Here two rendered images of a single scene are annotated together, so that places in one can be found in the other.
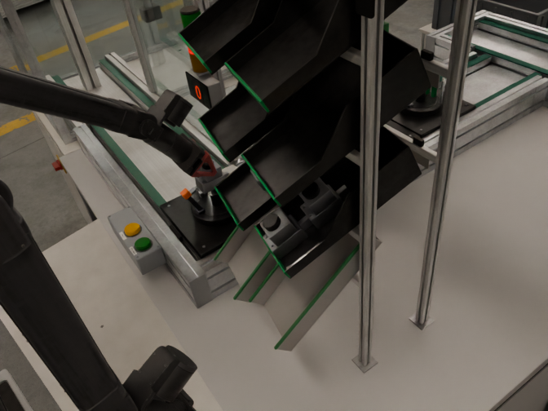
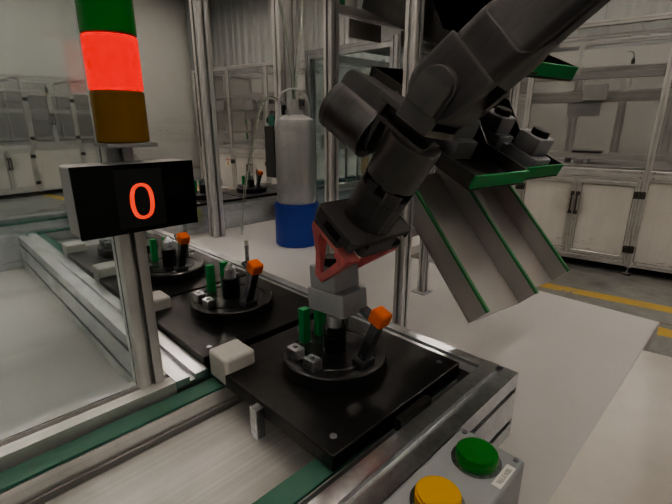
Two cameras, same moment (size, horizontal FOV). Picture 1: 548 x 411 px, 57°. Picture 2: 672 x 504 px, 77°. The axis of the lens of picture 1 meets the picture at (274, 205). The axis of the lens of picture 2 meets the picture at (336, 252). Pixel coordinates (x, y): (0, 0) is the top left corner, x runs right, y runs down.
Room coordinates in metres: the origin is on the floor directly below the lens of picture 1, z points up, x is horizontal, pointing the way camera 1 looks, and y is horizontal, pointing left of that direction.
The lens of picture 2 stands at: (1.16, 0.63, 1.28)
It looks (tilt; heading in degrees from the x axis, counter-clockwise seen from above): 17 degrees down; 254
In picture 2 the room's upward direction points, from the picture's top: straight up
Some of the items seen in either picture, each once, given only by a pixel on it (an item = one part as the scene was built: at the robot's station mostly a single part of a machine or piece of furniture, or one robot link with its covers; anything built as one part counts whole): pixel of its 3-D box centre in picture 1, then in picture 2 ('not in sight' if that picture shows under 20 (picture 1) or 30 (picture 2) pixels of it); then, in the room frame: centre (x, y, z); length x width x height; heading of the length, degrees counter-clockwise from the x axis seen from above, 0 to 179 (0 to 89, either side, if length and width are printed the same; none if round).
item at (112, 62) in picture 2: not in sight; (113, 64); (1.25, 0.14, 1.33); 0.05 x 0.05 x 0.05
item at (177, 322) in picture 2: not in sight; (230, 284); (1.15, -0.08, 1.01); 0.24 x 0.24 x 0.13; 29
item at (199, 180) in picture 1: (213, 173); (330, 281); (1.03, 0.14, 1.08); 0.08 x 0.04 x 0.07; 119
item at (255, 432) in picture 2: not in sight; (257, 421); (1.13, 0.21, 0.95); 0.01 x 0.01 x 0.04; 29
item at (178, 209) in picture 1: (219, 210); (334, 368); (1.02, 0.15, 0.96); 0.24 x 0.24 x 0.02; 29
